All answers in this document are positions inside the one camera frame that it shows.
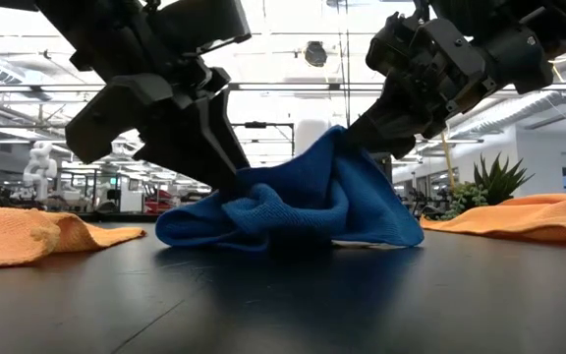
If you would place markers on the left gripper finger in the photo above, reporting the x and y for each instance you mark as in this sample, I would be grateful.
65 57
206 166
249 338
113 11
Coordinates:
231 142
116 113

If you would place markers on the white cylindrical column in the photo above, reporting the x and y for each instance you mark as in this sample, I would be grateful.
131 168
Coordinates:
307 135

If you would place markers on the white cabinet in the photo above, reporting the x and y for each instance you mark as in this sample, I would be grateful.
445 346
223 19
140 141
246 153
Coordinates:
130 194

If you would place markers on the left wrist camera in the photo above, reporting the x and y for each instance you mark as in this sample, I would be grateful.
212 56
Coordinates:
199 22

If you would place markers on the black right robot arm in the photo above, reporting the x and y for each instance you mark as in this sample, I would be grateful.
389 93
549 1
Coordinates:
533 44

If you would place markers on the thin vertical pole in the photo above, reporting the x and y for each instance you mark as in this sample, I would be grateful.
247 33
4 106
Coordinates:
347 74

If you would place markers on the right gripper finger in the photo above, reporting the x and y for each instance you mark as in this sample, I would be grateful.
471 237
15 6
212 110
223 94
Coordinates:
396 148
391 120

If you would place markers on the artificial green plant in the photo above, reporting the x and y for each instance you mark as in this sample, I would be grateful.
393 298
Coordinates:
499 179

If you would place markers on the black overhead camera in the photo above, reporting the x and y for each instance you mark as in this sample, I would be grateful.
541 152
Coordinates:
316 54

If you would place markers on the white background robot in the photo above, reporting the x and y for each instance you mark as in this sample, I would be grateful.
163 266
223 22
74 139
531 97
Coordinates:
39 169

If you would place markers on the black background frame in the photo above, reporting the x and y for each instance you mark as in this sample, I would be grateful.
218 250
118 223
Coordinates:
258 125

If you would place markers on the orange microfiber towel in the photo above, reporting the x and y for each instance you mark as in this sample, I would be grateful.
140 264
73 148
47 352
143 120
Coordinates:
17 231
533 216

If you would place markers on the grey overhead frame beam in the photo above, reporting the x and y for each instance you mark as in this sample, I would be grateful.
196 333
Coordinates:
288 87

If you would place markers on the blue microfiber towel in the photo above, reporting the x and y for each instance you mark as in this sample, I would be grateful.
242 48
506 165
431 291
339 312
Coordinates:
312 206

